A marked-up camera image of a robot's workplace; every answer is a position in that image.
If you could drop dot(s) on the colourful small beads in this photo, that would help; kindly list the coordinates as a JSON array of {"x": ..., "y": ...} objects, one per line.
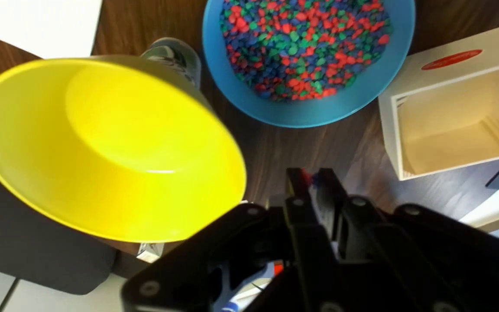
[{"x": 303, "y": 46}]

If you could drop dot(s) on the white wooden box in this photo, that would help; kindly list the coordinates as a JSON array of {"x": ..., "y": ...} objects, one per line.
[{"x": 400, "y": 115}]

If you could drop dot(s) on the blue bowl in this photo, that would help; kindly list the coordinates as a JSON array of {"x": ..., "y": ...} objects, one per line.
[{"x": 308, "y": 114}]

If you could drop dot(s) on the yellow plastic bowl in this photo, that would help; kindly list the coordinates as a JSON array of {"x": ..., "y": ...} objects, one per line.
[{"x": 112, "y": 150}]

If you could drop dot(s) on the printed paper cup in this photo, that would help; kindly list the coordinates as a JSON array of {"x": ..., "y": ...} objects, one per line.
[{"x": 174, "y": 55}]

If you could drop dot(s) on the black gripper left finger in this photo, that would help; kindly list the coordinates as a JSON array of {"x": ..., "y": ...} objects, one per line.
[{"x": 303, "y": 185}]

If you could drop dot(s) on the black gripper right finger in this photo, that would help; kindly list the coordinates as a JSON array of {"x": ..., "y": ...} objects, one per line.
[{"x": 334, "y": 188}]

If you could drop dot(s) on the white paper sheet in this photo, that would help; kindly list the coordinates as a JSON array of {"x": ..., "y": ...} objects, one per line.
[{"x": 36, "y": 24}]

